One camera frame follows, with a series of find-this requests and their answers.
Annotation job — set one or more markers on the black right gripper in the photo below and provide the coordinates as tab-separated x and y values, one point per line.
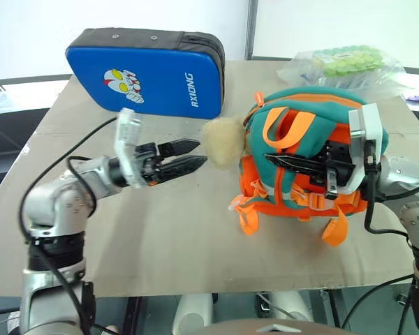
338	164

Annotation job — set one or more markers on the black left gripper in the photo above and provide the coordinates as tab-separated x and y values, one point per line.
149	164

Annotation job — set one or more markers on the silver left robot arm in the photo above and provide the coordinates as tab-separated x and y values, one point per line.
56	206

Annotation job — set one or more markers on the orange and teal backpack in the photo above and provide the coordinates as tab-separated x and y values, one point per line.
300	115

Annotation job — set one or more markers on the beige fluffy plush ball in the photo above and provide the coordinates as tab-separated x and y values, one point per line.
221	143

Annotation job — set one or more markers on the blue cartoon-print zip case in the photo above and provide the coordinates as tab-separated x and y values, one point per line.
153	73

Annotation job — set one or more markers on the green round items pack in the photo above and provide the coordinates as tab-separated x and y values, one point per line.
352	59

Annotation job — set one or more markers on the clear plastic bag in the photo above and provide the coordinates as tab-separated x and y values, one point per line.
377	75

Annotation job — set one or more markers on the small purple object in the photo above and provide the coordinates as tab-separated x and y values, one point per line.
412	98

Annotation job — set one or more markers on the silver robot leg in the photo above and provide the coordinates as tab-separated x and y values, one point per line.
192	310
290	305

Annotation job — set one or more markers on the grey rounded robot torso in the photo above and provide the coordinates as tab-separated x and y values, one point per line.
269	328

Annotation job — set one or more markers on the black side table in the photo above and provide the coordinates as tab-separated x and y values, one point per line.
10	139

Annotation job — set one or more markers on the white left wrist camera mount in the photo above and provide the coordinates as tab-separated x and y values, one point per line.
127	139

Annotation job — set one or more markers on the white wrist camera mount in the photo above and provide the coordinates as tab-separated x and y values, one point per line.
370	122
127	139

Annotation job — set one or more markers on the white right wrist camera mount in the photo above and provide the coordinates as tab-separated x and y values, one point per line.
370	122

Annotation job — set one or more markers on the grey window frame post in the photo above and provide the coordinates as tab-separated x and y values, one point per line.
252	28

